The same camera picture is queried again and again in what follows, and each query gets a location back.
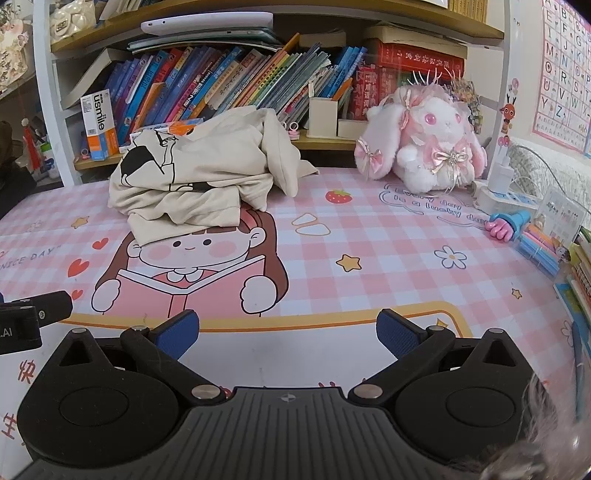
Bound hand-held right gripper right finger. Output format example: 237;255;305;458
348;310;519;407

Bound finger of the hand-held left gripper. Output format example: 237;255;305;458
12;291;74;328

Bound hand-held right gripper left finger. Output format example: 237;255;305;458
59;310;227;407

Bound cream T-shirt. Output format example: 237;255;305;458
108;107;271;217

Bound beige sweatpants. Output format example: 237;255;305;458
127;108;320;246

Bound pink checked cartoon table mat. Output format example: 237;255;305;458
0;165;585;467

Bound brown garment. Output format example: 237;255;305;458
0;120;38;220

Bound blue pink toy hand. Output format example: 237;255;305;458
486;210;532;241

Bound red tassel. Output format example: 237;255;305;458
22;117;38;162

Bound white power strip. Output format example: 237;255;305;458
471;181;540;219

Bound white charger plug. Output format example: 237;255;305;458
487;161;514;195

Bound tall white orange box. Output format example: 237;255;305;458
81;89;119;161

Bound person's fuzzy beige clothing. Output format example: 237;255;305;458
480;373;580;480

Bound pink white plush bunny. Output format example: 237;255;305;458
355;71;488;192

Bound clear acrylic card stand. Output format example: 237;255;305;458
538;187;588;241

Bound flat white orange box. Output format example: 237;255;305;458
130;119;205;139

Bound low cream box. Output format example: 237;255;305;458
337;119;370;139

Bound wooden bookshelf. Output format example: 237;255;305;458
32;0;509;185

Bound white lace cloth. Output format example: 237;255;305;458
508;138;591;217

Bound cream pen holder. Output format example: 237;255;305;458
308;97;339;139

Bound thick grey paperback book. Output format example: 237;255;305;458
62;46;130;110

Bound red patterned thick book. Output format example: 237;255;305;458
348;65;393;121

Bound floral decor plaque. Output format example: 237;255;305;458
0;18;29;93

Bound row of colourful books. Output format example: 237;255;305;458
99;39;356;146

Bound red thick dictionary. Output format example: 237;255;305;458
378;41;467;72

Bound beige thick book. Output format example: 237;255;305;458
365;25;467;47

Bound white tablet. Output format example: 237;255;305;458
141;11;274;35

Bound stack of books by wall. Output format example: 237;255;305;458
553;226;591;324

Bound deer wall sticker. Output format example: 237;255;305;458
499;79;519;134

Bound alphabet wall poster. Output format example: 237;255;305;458
531;0;591;157

